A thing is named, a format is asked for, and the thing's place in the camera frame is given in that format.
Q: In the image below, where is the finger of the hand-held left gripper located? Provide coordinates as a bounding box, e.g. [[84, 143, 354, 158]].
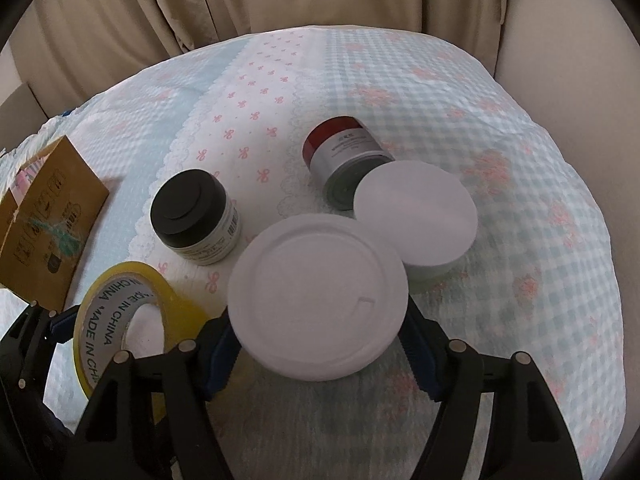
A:
[[0, 300, 77, 363]]

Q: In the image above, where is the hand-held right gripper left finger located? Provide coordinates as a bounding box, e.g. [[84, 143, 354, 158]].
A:
[[65, 317, 246, 480]]

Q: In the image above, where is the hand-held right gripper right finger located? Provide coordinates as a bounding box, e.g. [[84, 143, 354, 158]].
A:
[[397, 304, 577, 480]]

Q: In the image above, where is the white round lid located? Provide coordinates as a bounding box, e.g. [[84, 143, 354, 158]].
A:
[[227, 214, 411, 381]]

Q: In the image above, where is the yellow tape roll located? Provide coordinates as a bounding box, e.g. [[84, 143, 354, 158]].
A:
[[73, 261, 211, 428]]

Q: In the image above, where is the brown cardboard box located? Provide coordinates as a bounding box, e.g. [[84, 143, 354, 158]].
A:
[[0, 135, 110, 311]]

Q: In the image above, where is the white jar with flat lid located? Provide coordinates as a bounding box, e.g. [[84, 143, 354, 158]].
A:
[[353, 161, 478, 281]]

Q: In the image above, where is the white jar with black lid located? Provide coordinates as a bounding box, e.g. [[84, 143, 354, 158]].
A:
[[150, 170, 242, 267]]

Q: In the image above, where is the pink item in cardboard box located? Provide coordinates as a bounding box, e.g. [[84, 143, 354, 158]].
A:
[[12, 160, 46, 201]]

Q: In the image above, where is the silver jar with red lid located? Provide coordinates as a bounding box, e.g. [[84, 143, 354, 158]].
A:
[[302, 115, 396, 221]]

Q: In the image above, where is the beige curtain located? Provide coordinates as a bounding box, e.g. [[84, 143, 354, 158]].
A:
[[10, 0, 511, 106]]

